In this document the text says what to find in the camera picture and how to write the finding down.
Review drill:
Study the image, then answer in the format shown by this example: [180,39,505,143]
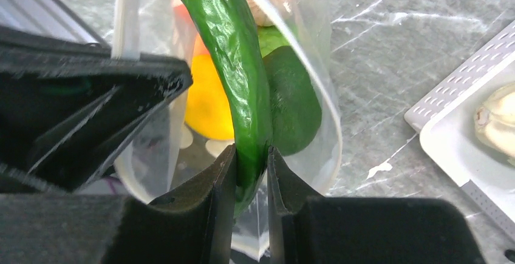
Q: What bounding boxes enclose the yellow lemon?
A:
[185,55,234,140]

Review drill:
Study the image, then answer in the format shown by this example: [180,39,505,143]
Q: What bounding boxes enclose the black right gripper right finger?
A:
[267,146,321,263]

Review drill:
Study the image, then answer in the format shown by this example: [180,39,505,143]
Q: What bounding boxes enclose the orange tangerine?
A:
[173,4,210,57]

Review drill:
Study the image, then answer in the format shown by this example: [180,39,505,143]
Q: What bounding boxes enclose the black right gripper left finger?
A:
[149,145,237,263]

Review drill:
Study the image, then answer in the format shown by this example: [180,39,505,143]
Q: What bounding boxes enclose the white garlic cluster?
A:
[474,83,514,164]

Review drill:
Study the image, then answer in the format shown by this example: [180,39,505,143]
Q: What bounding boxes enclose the aluminium frame profile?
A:
[1,0,107,46]

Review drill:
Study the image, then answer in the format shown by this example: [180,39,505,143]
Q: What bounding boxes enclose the small garlic bulb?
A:
[241,0,290,28]

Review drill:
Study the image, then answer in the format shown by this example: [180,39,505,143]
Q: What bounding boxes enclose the light green round fruit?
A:
[257,26,290,58]

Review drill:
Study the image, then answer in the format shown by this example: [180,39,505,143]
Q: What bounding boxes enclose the white perforated plastic basket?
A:
[404,23,514,239]

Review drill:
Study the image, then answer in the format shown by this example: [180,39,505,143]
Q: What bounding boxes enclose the dark green cucumber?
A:
[181,0,273,217]

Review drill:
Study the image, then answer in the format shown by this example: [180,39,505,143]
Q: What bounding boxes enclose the dark green avocado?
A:
[263,46,322,156]

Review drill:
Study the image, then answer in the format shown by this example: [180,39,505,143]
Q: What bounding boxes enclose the polka dot zip top bag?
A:
[111,0,343,261]

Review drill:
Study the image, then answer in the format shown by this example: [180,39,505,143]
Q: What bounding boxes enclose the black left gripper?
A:
[1,26,193,194]

